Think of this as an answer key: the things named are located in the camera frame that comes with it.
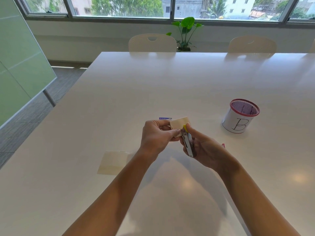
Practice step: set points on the person's right hand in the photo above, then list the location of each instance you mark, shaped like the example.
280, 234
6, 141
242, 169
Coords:
209, 152

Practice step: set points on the person's left hand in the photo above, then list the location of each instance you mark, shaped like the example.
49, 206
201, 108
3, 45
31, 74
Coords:
152, 137

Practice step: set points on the person's left thumb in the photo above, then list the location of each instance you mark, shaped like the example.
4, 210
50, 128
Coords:
172, 134

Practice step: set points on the person's right thumb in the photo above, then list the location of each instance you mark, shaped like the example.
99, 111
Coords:
193, 131

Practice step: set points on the small beige paper piece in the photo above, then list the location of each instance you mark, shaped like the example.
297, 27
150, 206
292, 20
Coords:
177, 123

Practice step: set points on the silver stapler with yellow tip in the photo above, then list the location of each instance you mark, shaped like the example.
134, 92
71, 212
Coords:
188, 144

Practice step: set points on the person's left forearm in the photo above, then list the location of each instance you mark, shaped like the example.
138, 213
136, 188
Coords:
118, 196

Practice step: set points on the person's right forearm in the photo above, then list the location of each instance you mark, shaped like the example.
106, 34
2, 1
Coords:
256, 201

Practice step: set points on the small blue white box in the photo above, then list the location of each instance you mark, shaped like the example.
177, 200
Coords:
165, 118

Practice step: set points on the red mesh pen holder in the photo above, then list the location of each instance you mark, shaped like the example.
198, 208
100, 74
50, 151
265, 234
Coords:
237, 119

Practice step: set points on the beige paper sheet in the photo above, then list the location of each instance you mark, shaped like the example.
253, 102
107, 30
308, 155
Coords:
113, 162

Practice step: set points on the cream plastic chair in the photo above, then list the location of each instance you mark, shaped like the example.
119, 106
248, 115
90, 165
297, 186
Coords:
152, 44
252, 45

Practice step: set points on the green potted plant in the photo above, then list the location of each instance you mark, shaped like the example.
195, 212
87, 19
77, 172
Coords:
186, 29

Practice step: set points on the grey framed window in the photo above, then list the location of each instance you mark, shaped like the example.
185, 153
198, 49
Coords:
169, 18

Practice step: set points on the frosted glass board on stand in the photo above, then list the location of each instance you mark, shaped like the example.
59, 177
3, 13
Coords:
22, 66

